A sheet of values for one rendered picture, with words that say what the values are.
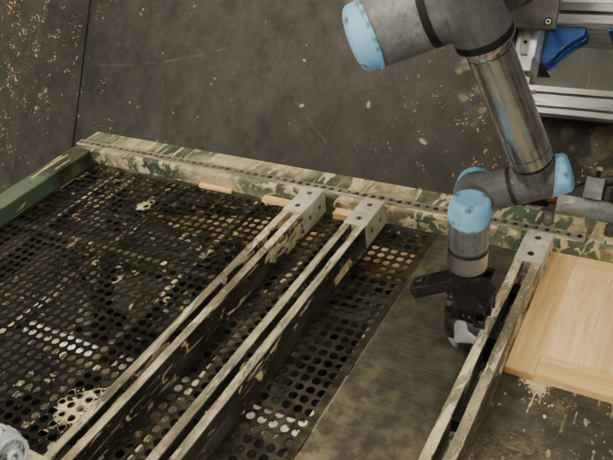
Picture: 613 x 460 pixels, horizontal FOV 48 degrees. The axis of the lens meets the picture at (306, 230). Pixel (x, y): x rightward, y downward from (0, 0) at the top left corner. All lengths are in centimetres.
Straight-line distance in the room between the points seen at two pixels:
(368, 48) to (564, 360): 74
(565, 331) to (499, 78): 61
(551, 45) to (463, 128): 101
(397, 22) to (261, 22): 212
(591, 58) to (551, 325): 117
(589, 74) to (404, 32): 143
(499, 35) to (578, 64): 137
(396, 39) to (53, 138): 299
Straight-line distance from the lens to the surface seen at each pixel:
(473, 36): 111
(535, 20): 167
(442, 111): 277
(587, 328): 156
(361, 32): 112
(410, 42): 111
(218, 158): 219
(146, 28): 358
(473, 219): 124
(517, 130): 123
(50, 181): 234
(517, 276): 159
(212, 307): 156
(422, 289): 139
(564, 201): 190
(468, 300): 137
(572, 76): 248
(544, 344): 150
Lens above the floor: 262
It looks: 62 degrees down
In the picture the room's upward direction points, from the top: 91 degrees counter-clockwise
